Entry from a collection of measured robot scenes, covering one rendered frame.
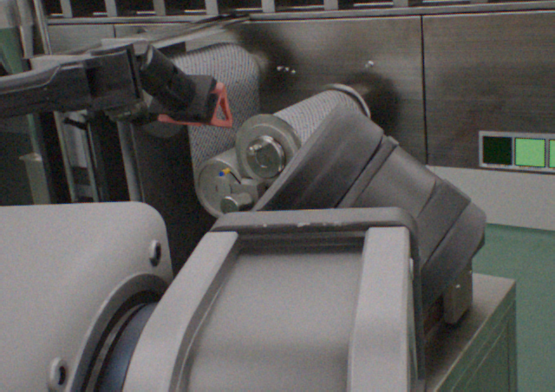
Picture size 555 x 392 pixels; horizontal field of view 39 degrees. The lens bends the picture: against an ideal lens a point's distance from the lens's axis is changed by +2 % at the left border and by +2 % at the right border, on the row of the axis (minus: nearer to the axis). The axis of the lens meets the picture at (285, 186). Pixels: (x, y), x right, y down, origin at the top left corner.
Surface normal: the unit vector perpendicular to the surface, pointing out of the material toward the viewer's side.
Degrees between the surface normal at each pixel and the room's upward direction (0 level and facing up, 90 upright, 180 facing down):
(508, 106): 90
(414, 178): 49
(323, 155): 69
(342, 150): 61
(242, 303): 0
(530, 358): 0
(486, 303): 0
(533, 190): 90
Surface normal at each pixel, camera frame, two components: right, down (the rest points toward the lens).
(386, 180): 0.29, -0.26
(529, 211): -0.53, 0.32
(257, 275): -0.10, -0.95
